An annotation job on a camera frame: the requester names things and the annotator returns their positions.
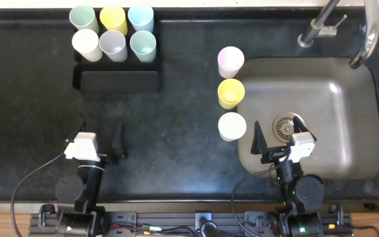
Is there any black tray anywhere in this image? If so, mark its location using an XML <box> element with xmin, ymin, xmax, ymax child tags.
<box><xmin>72</xmin><ymin>6</ymin><xmax>161</xmax><ymax>93</ymax></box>

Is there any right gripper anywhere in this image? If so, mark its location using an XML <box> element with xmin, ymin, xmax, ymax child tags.
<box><xmin>250</xmin><ymin>115</ymin><xmax>318</xmax><ymax>165</ymax></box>

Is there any mounting rail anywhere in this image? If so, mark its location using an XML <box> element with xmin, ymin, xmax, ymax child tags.
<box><xmin>28</xmin><ymin>203</ymin><xmax>379</xmax><ymax>237</ymax></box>

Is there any grey cup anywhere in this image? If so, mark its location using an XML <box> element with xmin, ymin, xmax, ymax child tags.
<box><xmin>99</xmin><ymin>30</ymin><xmax>128</xmax><ymax>63</ymax></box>

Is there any green cup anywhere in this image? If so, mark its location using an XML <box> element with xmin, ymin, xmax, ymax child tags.
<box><xmin>129</xmin><ymin>30</ymin><xmax>157</xmax><ymax>63</ymax></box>
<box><xmin>68</xmin><ymin>5</ymin><xmax>100</xmax><ymax>34</ymax></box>

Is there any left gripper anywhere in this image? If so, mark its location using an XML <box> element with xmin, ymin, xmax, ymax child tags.
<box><xmin>76</xmin><ymin>120</ymin><xmax>128</xmax><ymax>166</ymax></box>

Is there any blue cup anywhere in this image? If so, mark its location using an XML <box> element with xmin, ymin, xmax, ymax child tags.
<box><xmin>127</xmin><ymin>4</ymin><xmax>155</xmax><ymax>33</ymax></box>

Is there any steel tap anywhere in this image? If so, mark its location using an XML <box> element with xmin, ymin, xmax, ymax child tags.
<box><xmin>297</xmin><ymin>0</ymin><xmax>379</xmax><ymax>70</ymax></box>

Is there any white cup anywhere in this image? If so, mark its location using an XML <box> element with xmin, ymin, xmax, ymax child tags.
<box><xmin>217</xmin><ymin>112</ymin><xmax>247</xmax><ymax>142</ymax></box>
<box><xmin>71</xmin><ymin>28</ymin><xmax>104</xmax><ymax>63</ymax></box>

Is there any black cable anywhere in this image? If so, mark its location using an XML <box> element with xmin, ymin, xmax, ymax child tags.
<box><xmin>10</xmin><ymin>151</ymin><xmax>66</xmax><ymax>237</ymax></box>
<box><xmin>230</xmin><ymin>149</ymin><xmax>291</xmax><ymax>237</ymax></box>

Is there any steel sink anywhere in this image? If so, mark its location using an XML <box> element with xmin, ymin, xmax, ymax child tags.
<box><xmin>236</xmin><ymin>57</ymin><xmax>379</xmax><ymax>180</ymax></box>

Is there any pink cup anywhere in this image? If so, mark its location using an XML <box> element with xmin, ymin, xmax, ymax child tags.
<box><xmin>217</xmin><ymin>45</ymin><xmax>245</xmax><ymax>79</ymax></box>

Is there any yellow cup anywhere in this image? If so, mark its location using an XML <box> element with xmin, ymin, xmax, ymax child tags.
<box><xmin>99</xmin><ymin>5</ymin><xmax>128</xmax><ymax>36</ymax></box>
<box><xmin>217</xmin><ymin>78</ymin><xmax>246</xmax><ymax>110</ymax></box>

